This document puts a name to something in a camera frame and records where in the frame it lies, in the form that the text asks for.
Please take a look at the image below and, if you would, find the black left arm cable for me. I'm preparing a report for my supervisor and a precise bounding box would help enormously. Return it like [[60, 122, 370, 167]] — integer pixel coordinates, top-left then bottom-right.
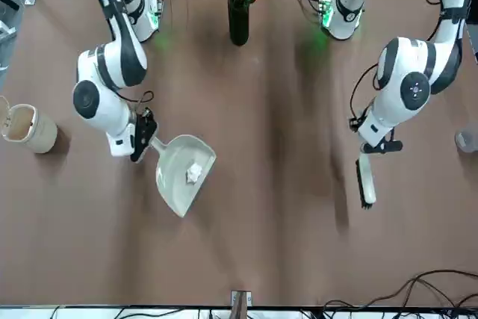
[[349, 63, 380, 129]]

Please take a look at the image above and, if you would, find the pale plastic dustpan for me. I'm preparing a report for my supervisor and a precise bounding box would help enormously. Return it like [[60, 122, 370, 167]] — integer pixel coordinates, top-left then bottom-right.
[[149, 134, 218, 218]]

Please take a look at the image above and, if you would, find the white hand brush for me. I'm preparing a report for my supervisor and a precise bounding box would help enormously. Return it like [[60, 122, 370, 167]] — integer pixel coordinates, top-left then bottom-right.
[[355, 143, 376, 210]]

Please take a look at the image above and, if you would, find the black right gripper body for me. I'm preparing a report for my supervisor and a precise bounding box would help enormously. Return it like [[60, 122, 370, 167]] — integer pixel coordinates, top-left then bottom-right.
[[130, 108, 160, 164]]

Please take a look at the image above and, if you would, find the black vase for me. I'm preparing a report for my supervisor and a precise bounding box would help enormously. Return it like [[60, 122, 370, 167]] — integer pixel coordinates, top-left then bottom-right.
[[227, 0, 250, 47]]

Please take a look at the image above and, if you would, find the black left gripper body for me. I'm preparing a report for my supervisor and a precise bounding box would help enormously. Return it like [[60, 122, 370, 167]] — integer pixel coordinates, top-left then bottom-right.
[[359, 140, 404, 155]]

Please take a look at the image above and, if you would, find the white paper ball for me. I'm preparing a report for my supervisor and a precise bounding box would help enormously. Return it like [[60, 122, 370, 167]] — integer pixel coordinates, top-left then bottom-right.
[[185, 163, 204, 185]]

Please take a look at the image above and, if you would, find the small cream bin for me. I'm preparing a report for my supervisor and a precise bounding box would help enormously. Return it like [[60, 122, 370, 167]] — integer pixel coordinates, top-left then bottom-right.
[[0, 95, 59, 155]]

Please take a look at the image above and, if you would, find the grey camera mount clamp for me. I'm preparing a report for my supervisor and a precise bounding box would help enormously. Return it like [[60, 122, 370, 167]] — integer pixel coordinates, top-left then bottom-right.
[[230, 290, 252, 319]]

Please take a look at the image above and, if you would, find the long black cable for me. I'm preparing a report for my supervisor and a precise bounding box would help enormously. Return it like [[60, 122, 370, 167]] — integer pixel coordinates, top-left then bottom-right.
[[323, 269, 478, 311]]

